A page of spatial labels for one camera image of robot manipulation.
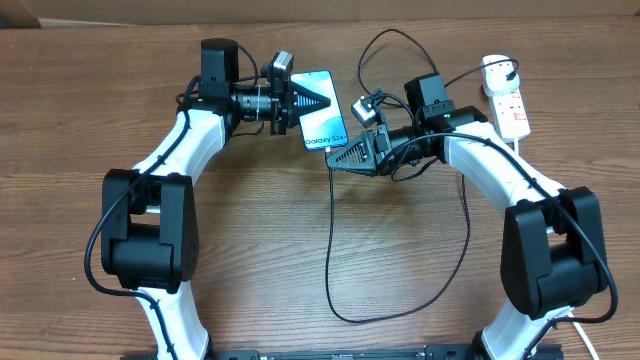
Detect blue-framed smartphone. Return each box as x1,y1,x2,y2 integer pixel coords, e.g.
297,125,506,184
290,70,348,151

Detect black charging cable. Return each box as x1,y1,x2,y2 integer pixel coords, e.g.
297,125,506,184
324,28,520,324

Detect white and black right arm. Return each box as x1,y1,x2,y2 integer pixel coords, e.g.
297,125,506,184
327,72,618,359

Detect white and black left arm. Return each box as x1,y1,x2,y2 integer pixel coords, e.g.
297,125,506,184
84,38,347,359

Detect white charger plug adapter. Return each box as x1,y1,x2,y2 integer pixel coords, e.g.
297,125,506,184
481,54,520,97

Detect white power strip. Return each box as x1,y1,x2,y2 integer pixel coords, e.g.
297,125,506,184
489,90,531,143

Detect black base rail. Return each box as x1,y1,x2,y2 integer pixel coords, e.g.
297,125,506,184
119,343,565,360

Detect white power strip cord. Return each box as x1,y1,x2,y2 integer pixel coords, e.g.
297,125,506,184
512,139,600,360

